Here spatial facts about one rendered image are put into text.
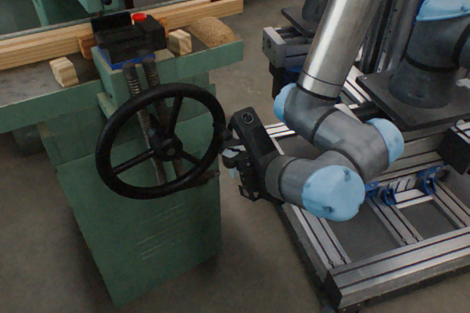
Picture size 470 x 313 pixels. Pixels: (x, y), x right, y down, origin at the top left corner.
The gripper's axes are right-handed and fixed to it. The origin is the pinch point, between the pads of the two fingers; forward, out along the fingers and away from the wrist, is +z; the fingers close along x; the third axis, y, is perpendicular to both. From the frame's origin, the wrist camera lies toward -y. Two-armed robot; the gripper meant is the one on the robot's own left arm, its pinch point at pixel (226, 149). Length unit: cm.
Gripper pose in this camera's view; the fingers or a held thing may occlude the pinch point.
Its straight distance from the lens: 80.7
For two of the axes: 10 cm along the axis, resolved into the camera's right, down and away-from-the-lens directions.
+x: 8.5, -3.4, 4.0
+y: 2.6, 9.4, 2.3
